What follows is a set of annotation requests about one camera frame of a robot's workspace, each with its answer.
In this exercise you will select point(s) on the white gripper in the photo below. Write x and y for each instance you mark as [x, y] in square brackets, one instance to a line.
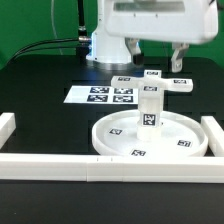
[183, 21]

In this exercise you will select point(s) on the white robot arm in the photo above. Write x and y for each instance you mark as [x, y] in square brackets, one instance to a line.
[109, 52]

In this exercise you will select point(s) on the white front fence bar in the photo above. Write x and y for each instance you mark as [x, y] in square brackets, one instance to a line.
[110, 168]

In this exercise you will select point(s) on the white fence bar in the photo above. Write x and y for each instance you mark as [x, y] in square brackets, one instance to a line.
[110, 168]
[215, 135]
[7, 127]

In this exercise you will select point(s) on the black vertical cable connector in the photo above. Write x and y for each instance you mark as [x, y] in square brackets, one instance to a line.
[82, 32]

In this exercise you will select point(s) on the white right fence bar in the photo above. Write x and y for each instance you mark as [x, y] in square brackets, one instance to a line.
[215, 135]

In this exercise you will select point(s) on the white cross-shaped table base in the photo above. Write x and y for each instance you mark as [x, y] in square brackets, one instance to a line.
[150, 79]

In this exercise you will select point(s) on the white marker sheet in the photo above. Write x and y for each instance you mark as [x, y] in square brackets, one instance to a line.
[101, 95]

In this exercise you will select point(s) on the white left fence bar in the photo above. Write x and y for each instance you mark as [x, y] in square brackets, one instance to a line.
[7, 127]

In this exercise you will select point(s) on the white round table top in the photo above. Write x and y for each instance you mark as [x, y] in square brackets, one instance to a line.
[116, 134]

